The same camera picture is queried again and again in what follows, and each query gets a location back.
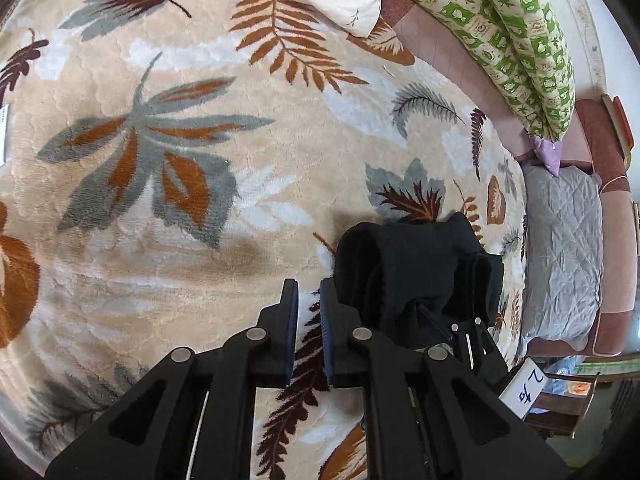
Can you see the leaf pattern plush blanket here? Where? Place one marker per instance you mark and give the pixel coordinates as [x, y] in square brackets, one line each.
[171, 162]

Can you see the green patterned folded quilt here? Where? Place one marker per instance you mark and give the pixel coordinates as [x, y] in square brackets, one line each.
[522, 49]

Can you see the purple floral pillow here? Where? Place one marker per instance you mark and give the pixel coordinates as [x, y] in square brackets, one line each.
[549, 153]

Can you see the stack of books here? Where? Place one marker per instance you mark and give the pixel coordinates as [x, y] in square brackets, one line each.
[615, 109]

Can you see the wooden bedside table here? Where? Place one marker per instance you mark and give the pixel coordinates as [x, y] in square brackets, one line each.
[562, 408]

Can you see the grey quilted pillow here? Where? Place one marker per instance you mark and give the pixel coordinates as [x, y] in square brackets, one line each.
[564, 257]

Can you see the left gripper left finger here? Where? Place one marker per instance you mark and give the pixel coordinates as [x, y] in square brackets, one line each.
[192, 415]

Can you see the black pants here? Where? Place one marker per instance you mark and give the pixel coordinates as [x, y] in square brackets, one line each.
[412, 281]

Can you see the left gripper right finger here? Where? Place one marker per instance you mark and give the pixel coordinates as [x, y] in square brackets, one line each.
[426, 416]

